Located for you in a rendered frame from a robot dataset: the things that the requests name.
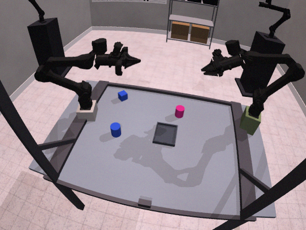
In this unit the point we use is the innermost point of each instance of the blue cube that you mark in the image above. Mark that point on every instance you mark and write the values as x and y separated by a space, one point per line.
122 95

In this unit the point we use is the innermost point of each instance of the blue cylinder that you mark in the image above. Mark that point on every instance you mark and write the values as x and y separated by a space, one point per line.
115 129

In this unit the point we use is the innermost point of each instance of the magenta cylinder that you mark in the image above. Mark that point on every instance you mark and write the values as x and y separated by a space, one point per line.
179 111

